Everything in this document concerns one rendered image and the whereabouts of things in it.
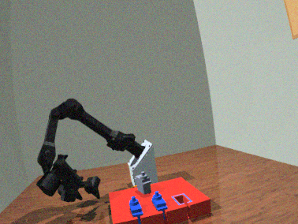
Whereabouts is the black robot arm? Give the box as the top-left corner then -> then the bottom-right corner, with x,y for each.
36,99 -> 145,202

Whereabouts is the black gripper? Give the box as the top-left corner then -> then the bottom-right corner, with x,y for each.
58,169 -> 100,200

